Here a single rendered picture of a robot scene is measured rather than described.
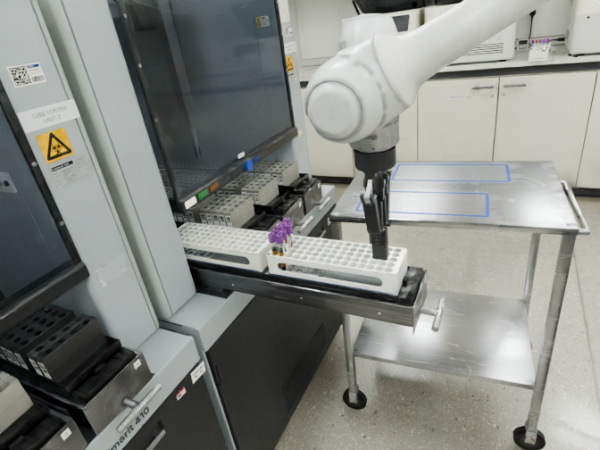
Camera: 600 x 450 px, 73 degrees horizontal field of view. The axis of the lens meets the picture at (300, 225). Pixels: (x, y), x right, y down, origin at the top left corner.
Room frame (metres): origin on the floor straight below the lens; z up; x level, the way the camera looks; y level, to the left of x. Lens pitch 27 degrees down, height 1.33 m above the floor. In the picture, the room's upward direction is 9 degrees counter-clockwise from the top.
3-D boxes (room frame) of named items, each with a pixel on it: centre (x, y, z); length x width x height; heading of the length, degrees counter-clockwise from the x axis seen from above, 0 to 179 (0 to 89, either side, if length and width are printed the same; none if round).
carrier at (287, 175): (1.33, 0.01, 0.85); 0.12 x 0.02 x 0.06; 149
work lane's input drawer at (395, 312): (0.82, 0.05, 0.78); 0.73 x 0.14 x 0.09; 60
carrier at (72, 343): (0.58, 0.44, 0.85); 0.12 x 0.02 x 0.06; 150
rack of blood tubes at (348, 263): (0.76, -0.06, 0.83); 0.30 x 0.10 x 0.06; 60
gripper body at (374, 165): (0.71, -0.15, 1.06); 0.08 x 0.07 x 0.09; 150
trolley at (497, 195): (1.10, -0.46, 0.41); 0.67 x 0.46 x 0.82; 65
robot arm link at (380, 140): (0.71, -0.15, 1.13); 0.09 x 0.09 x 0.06
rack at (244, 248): (0.91, 0.21, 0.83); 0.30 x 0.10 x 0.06; 60
